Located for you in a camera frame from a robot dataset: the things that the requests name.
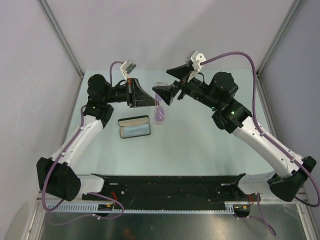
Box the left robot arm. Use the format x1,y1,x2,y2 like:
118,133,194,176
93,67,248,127
36,74,155,202

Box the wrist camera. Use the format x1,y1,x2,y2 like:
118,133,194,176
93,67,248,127
187,50,206,82
120,59,137,80

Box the dark green glasses case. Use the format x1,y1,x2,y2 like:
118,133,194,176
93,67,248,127
117,115,152,139

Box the aluminium rail right edge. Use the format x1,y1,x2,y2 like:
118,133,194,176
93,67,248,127
255,72,280,140

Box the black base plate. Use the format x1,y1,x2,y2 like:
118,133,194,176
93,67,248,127
82,174,256,211

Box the right aluminium frame post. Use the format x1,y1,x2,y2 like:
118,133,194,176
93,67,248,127
256,0,306,76

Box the white slotted cable duct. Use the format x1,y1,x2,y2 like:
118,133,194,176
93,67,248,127
46,201,237,215

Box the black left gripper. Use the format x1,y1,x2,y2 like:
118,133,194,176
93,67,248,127
103,78,158,108

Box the light blue cleaning cloth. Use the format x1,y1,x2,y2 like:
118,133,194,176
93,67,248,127
123,125,149,138

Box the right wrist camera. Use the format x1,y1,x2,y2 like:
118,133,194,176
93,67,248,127
187,50,206,82

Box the left aluminium frame post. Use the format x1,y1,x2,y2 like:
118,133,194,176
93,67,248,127
36,0,84,80

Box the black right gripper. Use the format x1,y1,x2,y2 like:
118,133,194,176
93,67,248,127
152,63,221,111

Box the front aluminium crossbar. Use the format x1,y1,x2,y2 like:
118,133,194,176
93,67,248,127
257,188,310,205

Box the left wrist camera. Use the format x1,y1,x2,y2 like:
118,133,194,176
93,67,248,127
120,59,137,80

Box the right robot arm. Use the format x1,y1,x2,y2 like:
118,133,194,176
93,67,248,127
152,64,316,202

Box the pink transparent sunglasses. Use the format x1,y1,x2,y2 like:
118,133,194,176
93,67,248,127
153,92,166,125

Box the aluminium frame post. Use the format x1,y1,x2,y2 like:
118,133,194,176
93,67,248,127
36,0,84,80
256,0,306,76

